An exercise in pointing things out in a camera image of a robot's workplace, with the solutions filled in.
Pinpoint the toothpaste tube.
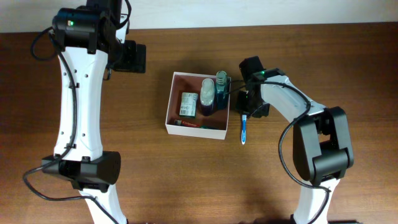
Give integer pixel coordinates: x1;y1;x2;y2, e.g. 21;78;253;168
174;119;217;130

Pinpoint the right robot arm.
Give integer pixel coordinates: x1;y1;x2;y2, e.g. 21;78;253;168
236;56;354;223

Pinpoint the teal mouthwash bottle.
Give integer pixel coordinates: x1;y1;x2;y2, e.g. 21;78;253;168
216;70;230;110

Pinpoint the white cardboard box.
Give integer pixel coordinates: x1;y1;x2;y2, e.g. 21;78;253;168
165;72;230;140

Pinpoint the blue white toothbrush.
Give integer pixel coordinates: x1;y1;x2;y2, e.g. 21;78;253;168
241;114;247;145

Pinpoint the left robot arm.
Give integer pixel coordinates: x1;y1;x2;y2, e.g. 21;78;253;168
42;0;146;223

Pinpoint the clear pump soap bottle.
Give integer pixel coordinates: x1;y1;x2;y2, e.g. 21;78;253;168
200;78;215;116

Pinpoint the green white soap box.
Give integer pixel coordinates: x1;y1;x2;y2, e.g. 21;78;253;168
178;92;198;118

